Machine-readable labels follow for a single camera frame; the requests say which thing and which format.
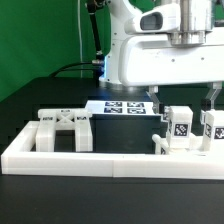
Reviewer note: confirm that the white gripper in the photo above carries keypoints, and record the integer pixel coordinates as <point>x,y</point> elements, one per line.
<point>151,60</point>

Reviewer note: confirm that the white chair seat part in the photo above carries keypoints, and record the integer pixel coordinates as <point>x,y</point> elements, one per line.
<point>196,147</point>

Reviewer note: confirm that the white chair back part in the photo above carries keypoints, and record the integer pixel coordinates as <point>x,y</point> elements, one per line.
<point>66,119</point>

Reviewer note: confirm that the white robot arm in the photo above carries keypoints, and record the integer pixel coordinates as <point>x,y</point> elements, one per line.
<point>176,42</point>

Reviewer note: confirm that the white tag sheet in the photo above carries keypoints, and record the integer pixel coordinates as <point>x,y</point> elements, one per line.
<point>133,108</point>

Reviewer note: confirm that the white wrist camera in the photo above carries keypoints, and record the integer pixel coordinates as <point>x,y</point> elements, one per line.
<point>162,19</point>

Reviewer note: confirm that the white U-shaped fence frame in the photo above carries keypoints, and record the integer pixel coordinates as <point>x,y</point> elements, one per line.
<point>20,159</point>

